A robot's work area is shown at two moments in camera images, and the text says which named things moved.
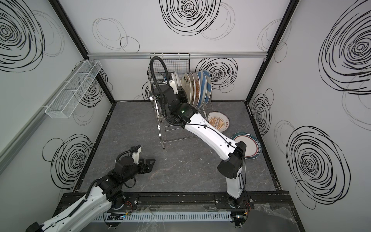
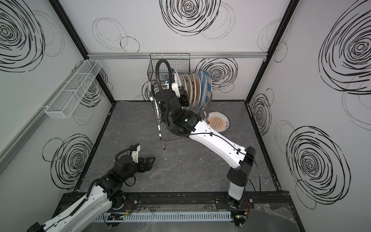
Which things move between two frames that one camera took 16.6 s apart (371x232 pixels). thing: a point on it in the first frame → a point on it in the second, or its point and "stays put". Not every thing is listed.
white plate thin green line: (177, 80) → (182, 81)
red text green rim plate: (193, 87) stays put
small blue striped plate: (204, 89) stays put
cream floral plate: (186, 85) stays put
